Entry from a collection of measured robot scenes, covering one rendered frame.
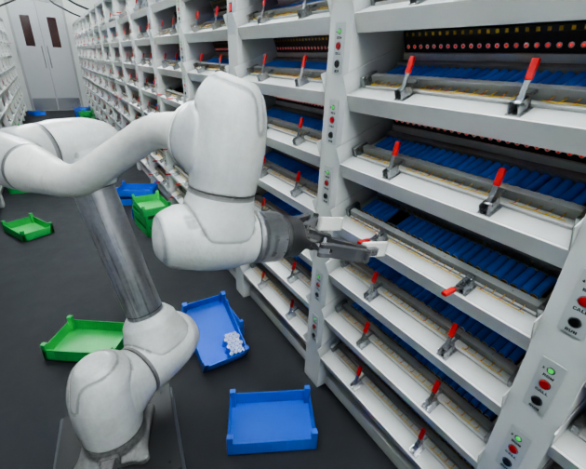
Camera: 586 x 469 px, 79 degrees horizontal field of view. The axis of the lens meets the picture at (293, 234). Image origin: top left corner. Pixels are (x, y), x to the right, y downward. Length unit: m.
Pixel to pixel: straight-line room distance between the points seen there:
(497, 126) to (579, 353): 0.42
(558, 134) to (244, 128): 0.50
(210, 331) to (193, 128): 1.29
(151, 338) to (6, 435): 0.75
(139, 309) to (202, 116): 0.70
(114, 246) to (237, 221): 0.56
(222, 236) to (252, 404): 1.06
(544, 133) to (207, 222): 0.57
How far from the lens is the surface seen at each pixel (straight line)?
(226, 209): 0.52
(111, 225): 1.03
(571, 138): 0.73
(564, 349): 0.81
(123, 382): 1.03
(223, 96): 0.50
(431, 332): 1.03
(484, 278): 0.89
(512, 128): 0.77
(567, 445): 0.94
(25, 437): 1.66
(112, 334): 1.92
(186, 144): 0.52
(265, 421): 1.47
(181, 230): 0.52
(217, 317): 1.73
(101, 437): 1.10
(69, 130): 1.00
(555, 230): 0.78
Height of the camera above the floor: 1.18
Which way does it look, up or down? 26 degrees down
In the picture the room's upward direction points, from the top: 3 degrees clockwise
